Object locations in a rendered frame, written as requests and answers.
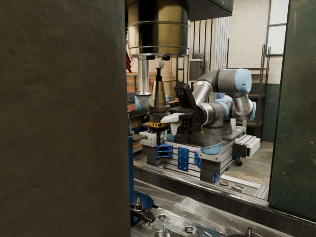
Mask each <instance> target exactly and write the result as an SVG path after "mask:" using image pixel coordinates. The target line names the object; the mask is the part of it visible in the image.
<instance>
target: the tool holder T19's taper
mask: <svg viewBox="0 0 316 237"><path fill-rule="evenodd" d="M151 106H153V107H165V106H167V104H166V94H165V88H164V81H154V85H153V91H152V98H151Z"/></svg>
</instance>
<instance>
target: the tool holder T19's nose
mask: <svg viewBox="0 0 316 237"><path fill-rule="evenodd" d="M167 129H168V126H167V127H164V128H154V127H150V126H149V130H152V131H154V132H163V131H166V130H167Z"/></svg>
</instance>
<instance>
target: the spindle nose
mask: <svg viewBox="0 0 316 237"><path fill-rule="evenodd" d="M127 26H128V29H127V31H128V49H129V56H130V57H134V58H146V57H147V56H155V58H163V57H170V58H183V57H187V56H188V55H189V48H190V5H189V4H188V3H185V2H183V1H179V0H139V1H135V2H132V3H130V4H129V5H128V6H127Z"/></svg>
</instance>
